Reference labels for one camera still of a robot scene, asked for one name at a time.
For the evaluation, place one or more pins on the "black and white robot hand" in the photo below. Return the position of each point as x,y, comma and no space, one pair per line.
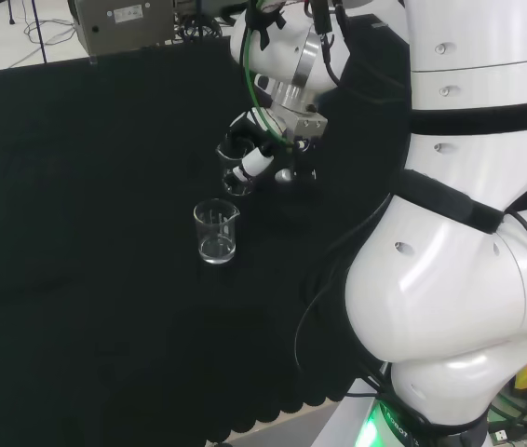
307,128

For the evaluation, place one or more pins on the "small clear glass beaker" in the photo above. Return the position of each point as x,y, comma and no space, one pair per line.
233,184

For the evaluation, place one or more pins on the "clear glass beaker with spout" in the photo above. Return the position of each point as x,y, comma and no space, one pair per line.
217,233

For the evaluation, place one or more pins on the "grey metal box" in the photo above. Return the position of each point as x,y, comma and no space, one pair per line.
119,28

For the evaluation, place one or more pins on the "black bench cloth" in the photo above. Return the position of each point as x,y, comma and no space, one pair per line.
105,233

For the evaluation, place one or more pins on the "black tripod leg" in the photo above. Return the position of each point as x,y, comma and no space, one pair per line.
39,32

